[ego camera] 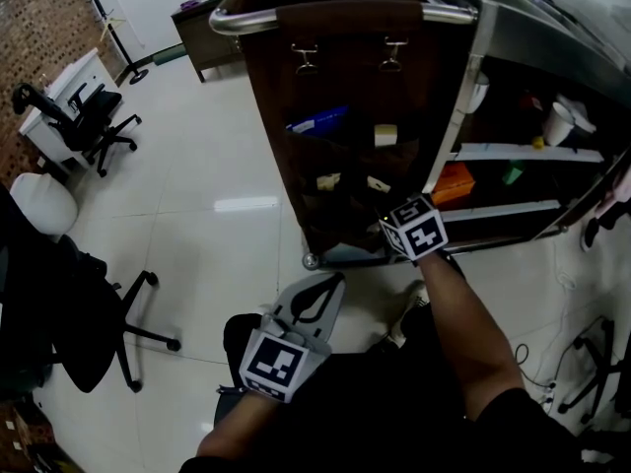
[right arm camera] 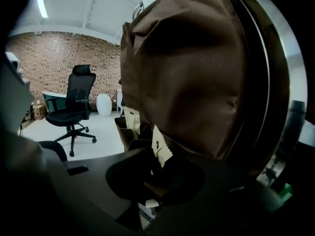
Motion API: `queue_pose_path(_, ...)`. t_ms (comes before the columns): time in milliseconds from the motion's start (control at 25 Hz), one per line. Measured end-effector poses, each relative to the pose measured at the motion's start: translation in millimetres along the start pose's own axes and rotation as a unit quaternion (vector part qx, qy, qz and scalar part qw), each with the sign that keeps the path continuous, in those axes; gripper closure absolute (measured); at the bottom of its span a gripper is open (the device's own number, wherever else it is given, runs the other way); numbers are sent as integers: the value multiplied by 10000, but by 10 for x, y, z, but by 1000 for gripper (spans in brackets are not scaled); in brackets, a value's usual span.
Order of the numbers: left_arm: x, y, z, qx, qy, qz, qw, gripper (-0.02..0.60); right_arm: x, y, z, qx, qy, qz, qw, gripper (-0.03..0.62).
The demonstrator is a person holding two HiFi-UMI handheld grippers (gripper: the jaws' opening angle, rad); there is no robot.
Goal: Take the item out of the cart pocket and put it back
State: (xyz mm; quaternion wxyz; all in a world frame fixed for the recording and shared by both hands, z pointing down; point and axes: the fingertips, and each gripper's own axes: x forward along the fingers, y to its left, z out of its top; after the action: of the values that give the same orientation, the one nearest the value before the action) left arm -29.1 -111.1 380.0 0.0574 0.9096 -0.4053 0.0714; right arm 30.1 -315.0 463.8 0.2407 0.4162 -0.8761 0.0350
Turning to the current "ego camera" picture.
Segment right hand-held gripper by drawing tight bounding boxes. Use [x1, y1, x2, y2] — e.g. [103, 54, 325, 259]
[375, 192, 451, 266]

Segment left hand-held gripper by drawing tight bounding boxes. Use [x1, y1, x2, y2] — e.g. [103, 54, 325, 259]
[238, 270, 347, 405]

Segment person's left forearm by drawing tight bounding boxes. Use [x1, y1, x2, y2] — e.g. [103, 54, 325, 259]
[195, 386, 283, 458]

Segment person's right forearm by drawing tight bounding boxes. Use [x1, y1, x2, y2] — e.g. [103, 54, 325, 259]
[415, 250, 526, 422]

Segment brown fabric cart bag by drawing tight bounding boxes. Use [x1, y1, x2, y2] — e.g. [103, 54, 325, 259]
[237, 0, 480, 258]

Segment metal cart with brown organizer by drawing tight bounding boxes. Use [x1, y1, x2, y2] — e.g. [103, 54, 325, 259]
[208, 0, 631, 272]

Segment orange box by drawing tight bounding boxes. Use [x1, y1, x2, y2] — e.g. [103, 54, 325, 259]
[430, 161, 477, 207]

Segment person's white shoe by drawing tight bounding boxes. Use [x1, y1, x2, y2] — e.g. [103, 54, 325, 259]
[378, 280, 431, 350]

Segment cream small box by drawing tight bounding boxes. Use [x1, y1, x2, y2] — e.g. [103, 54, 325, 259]
[373, 123, 400, 149]

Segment green small box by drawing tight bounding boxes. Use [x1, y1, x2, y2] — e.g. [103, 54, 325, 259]
[502, 160, 526, 187]

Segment person's black clothing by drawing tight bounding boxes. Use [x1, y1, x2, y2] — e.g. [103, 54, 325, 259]
[177, 303, 596, 473]

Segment blue flat packet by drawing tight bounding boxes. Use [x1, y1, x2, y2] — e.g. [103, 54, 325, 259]
[285, 105, 352, 135]

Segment white paper roll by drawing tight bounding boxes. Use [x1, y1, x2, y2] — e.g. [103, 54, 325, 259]
[469, 71, 491, 115]

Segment white paper cup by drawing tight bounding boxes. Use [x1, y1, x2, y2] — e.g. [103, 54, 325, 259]
[542, 101, 576, 148]

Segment metal hook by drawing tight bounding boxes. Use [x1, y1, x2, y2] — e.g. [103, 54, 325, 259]
[290, 42, 319, 77]
[378, 37, 410, 73]

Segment black chair base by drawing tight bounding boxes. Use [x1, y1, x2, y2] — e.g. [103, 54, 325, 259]
[556, 314, 631, 426]

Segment large black office chair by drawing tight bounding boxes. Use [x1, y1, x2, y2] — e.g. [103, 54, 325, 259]
[0, 183, 182, 395]

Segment white round stool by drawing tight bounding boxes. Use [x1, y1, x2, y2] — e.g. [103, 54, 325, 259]
[9, 171, 80, 238]

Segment dark green bolster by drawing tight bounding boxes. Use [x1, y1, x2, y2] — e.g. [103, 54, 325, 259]
[151, 42, 189, 67]

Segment black mesh office chair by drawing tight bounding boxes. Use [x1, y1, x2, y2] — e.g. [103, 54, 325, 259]
[11, 82, 144, 178]

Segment dark brown cabinet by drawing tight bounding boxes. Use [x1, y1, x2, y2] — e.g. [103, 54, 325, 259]
[170, 0, 246, 84]

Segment stacked cardboard boxes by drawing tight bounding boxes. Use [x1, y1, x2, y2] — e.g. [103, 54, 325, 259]
[0, 400, 81, 473]

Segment white desk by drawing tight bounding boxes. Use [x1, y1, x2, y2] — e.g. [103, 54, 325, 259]
[19, 47, 117, 177]

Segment black coat rack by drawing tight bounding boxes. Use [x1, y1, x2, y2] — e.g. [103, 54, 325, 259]
[75, 0, 150, 86]

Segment black floor cable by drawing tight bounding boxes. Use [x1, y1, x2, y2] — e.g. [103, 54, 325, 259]
[514, 342, 558, 404]

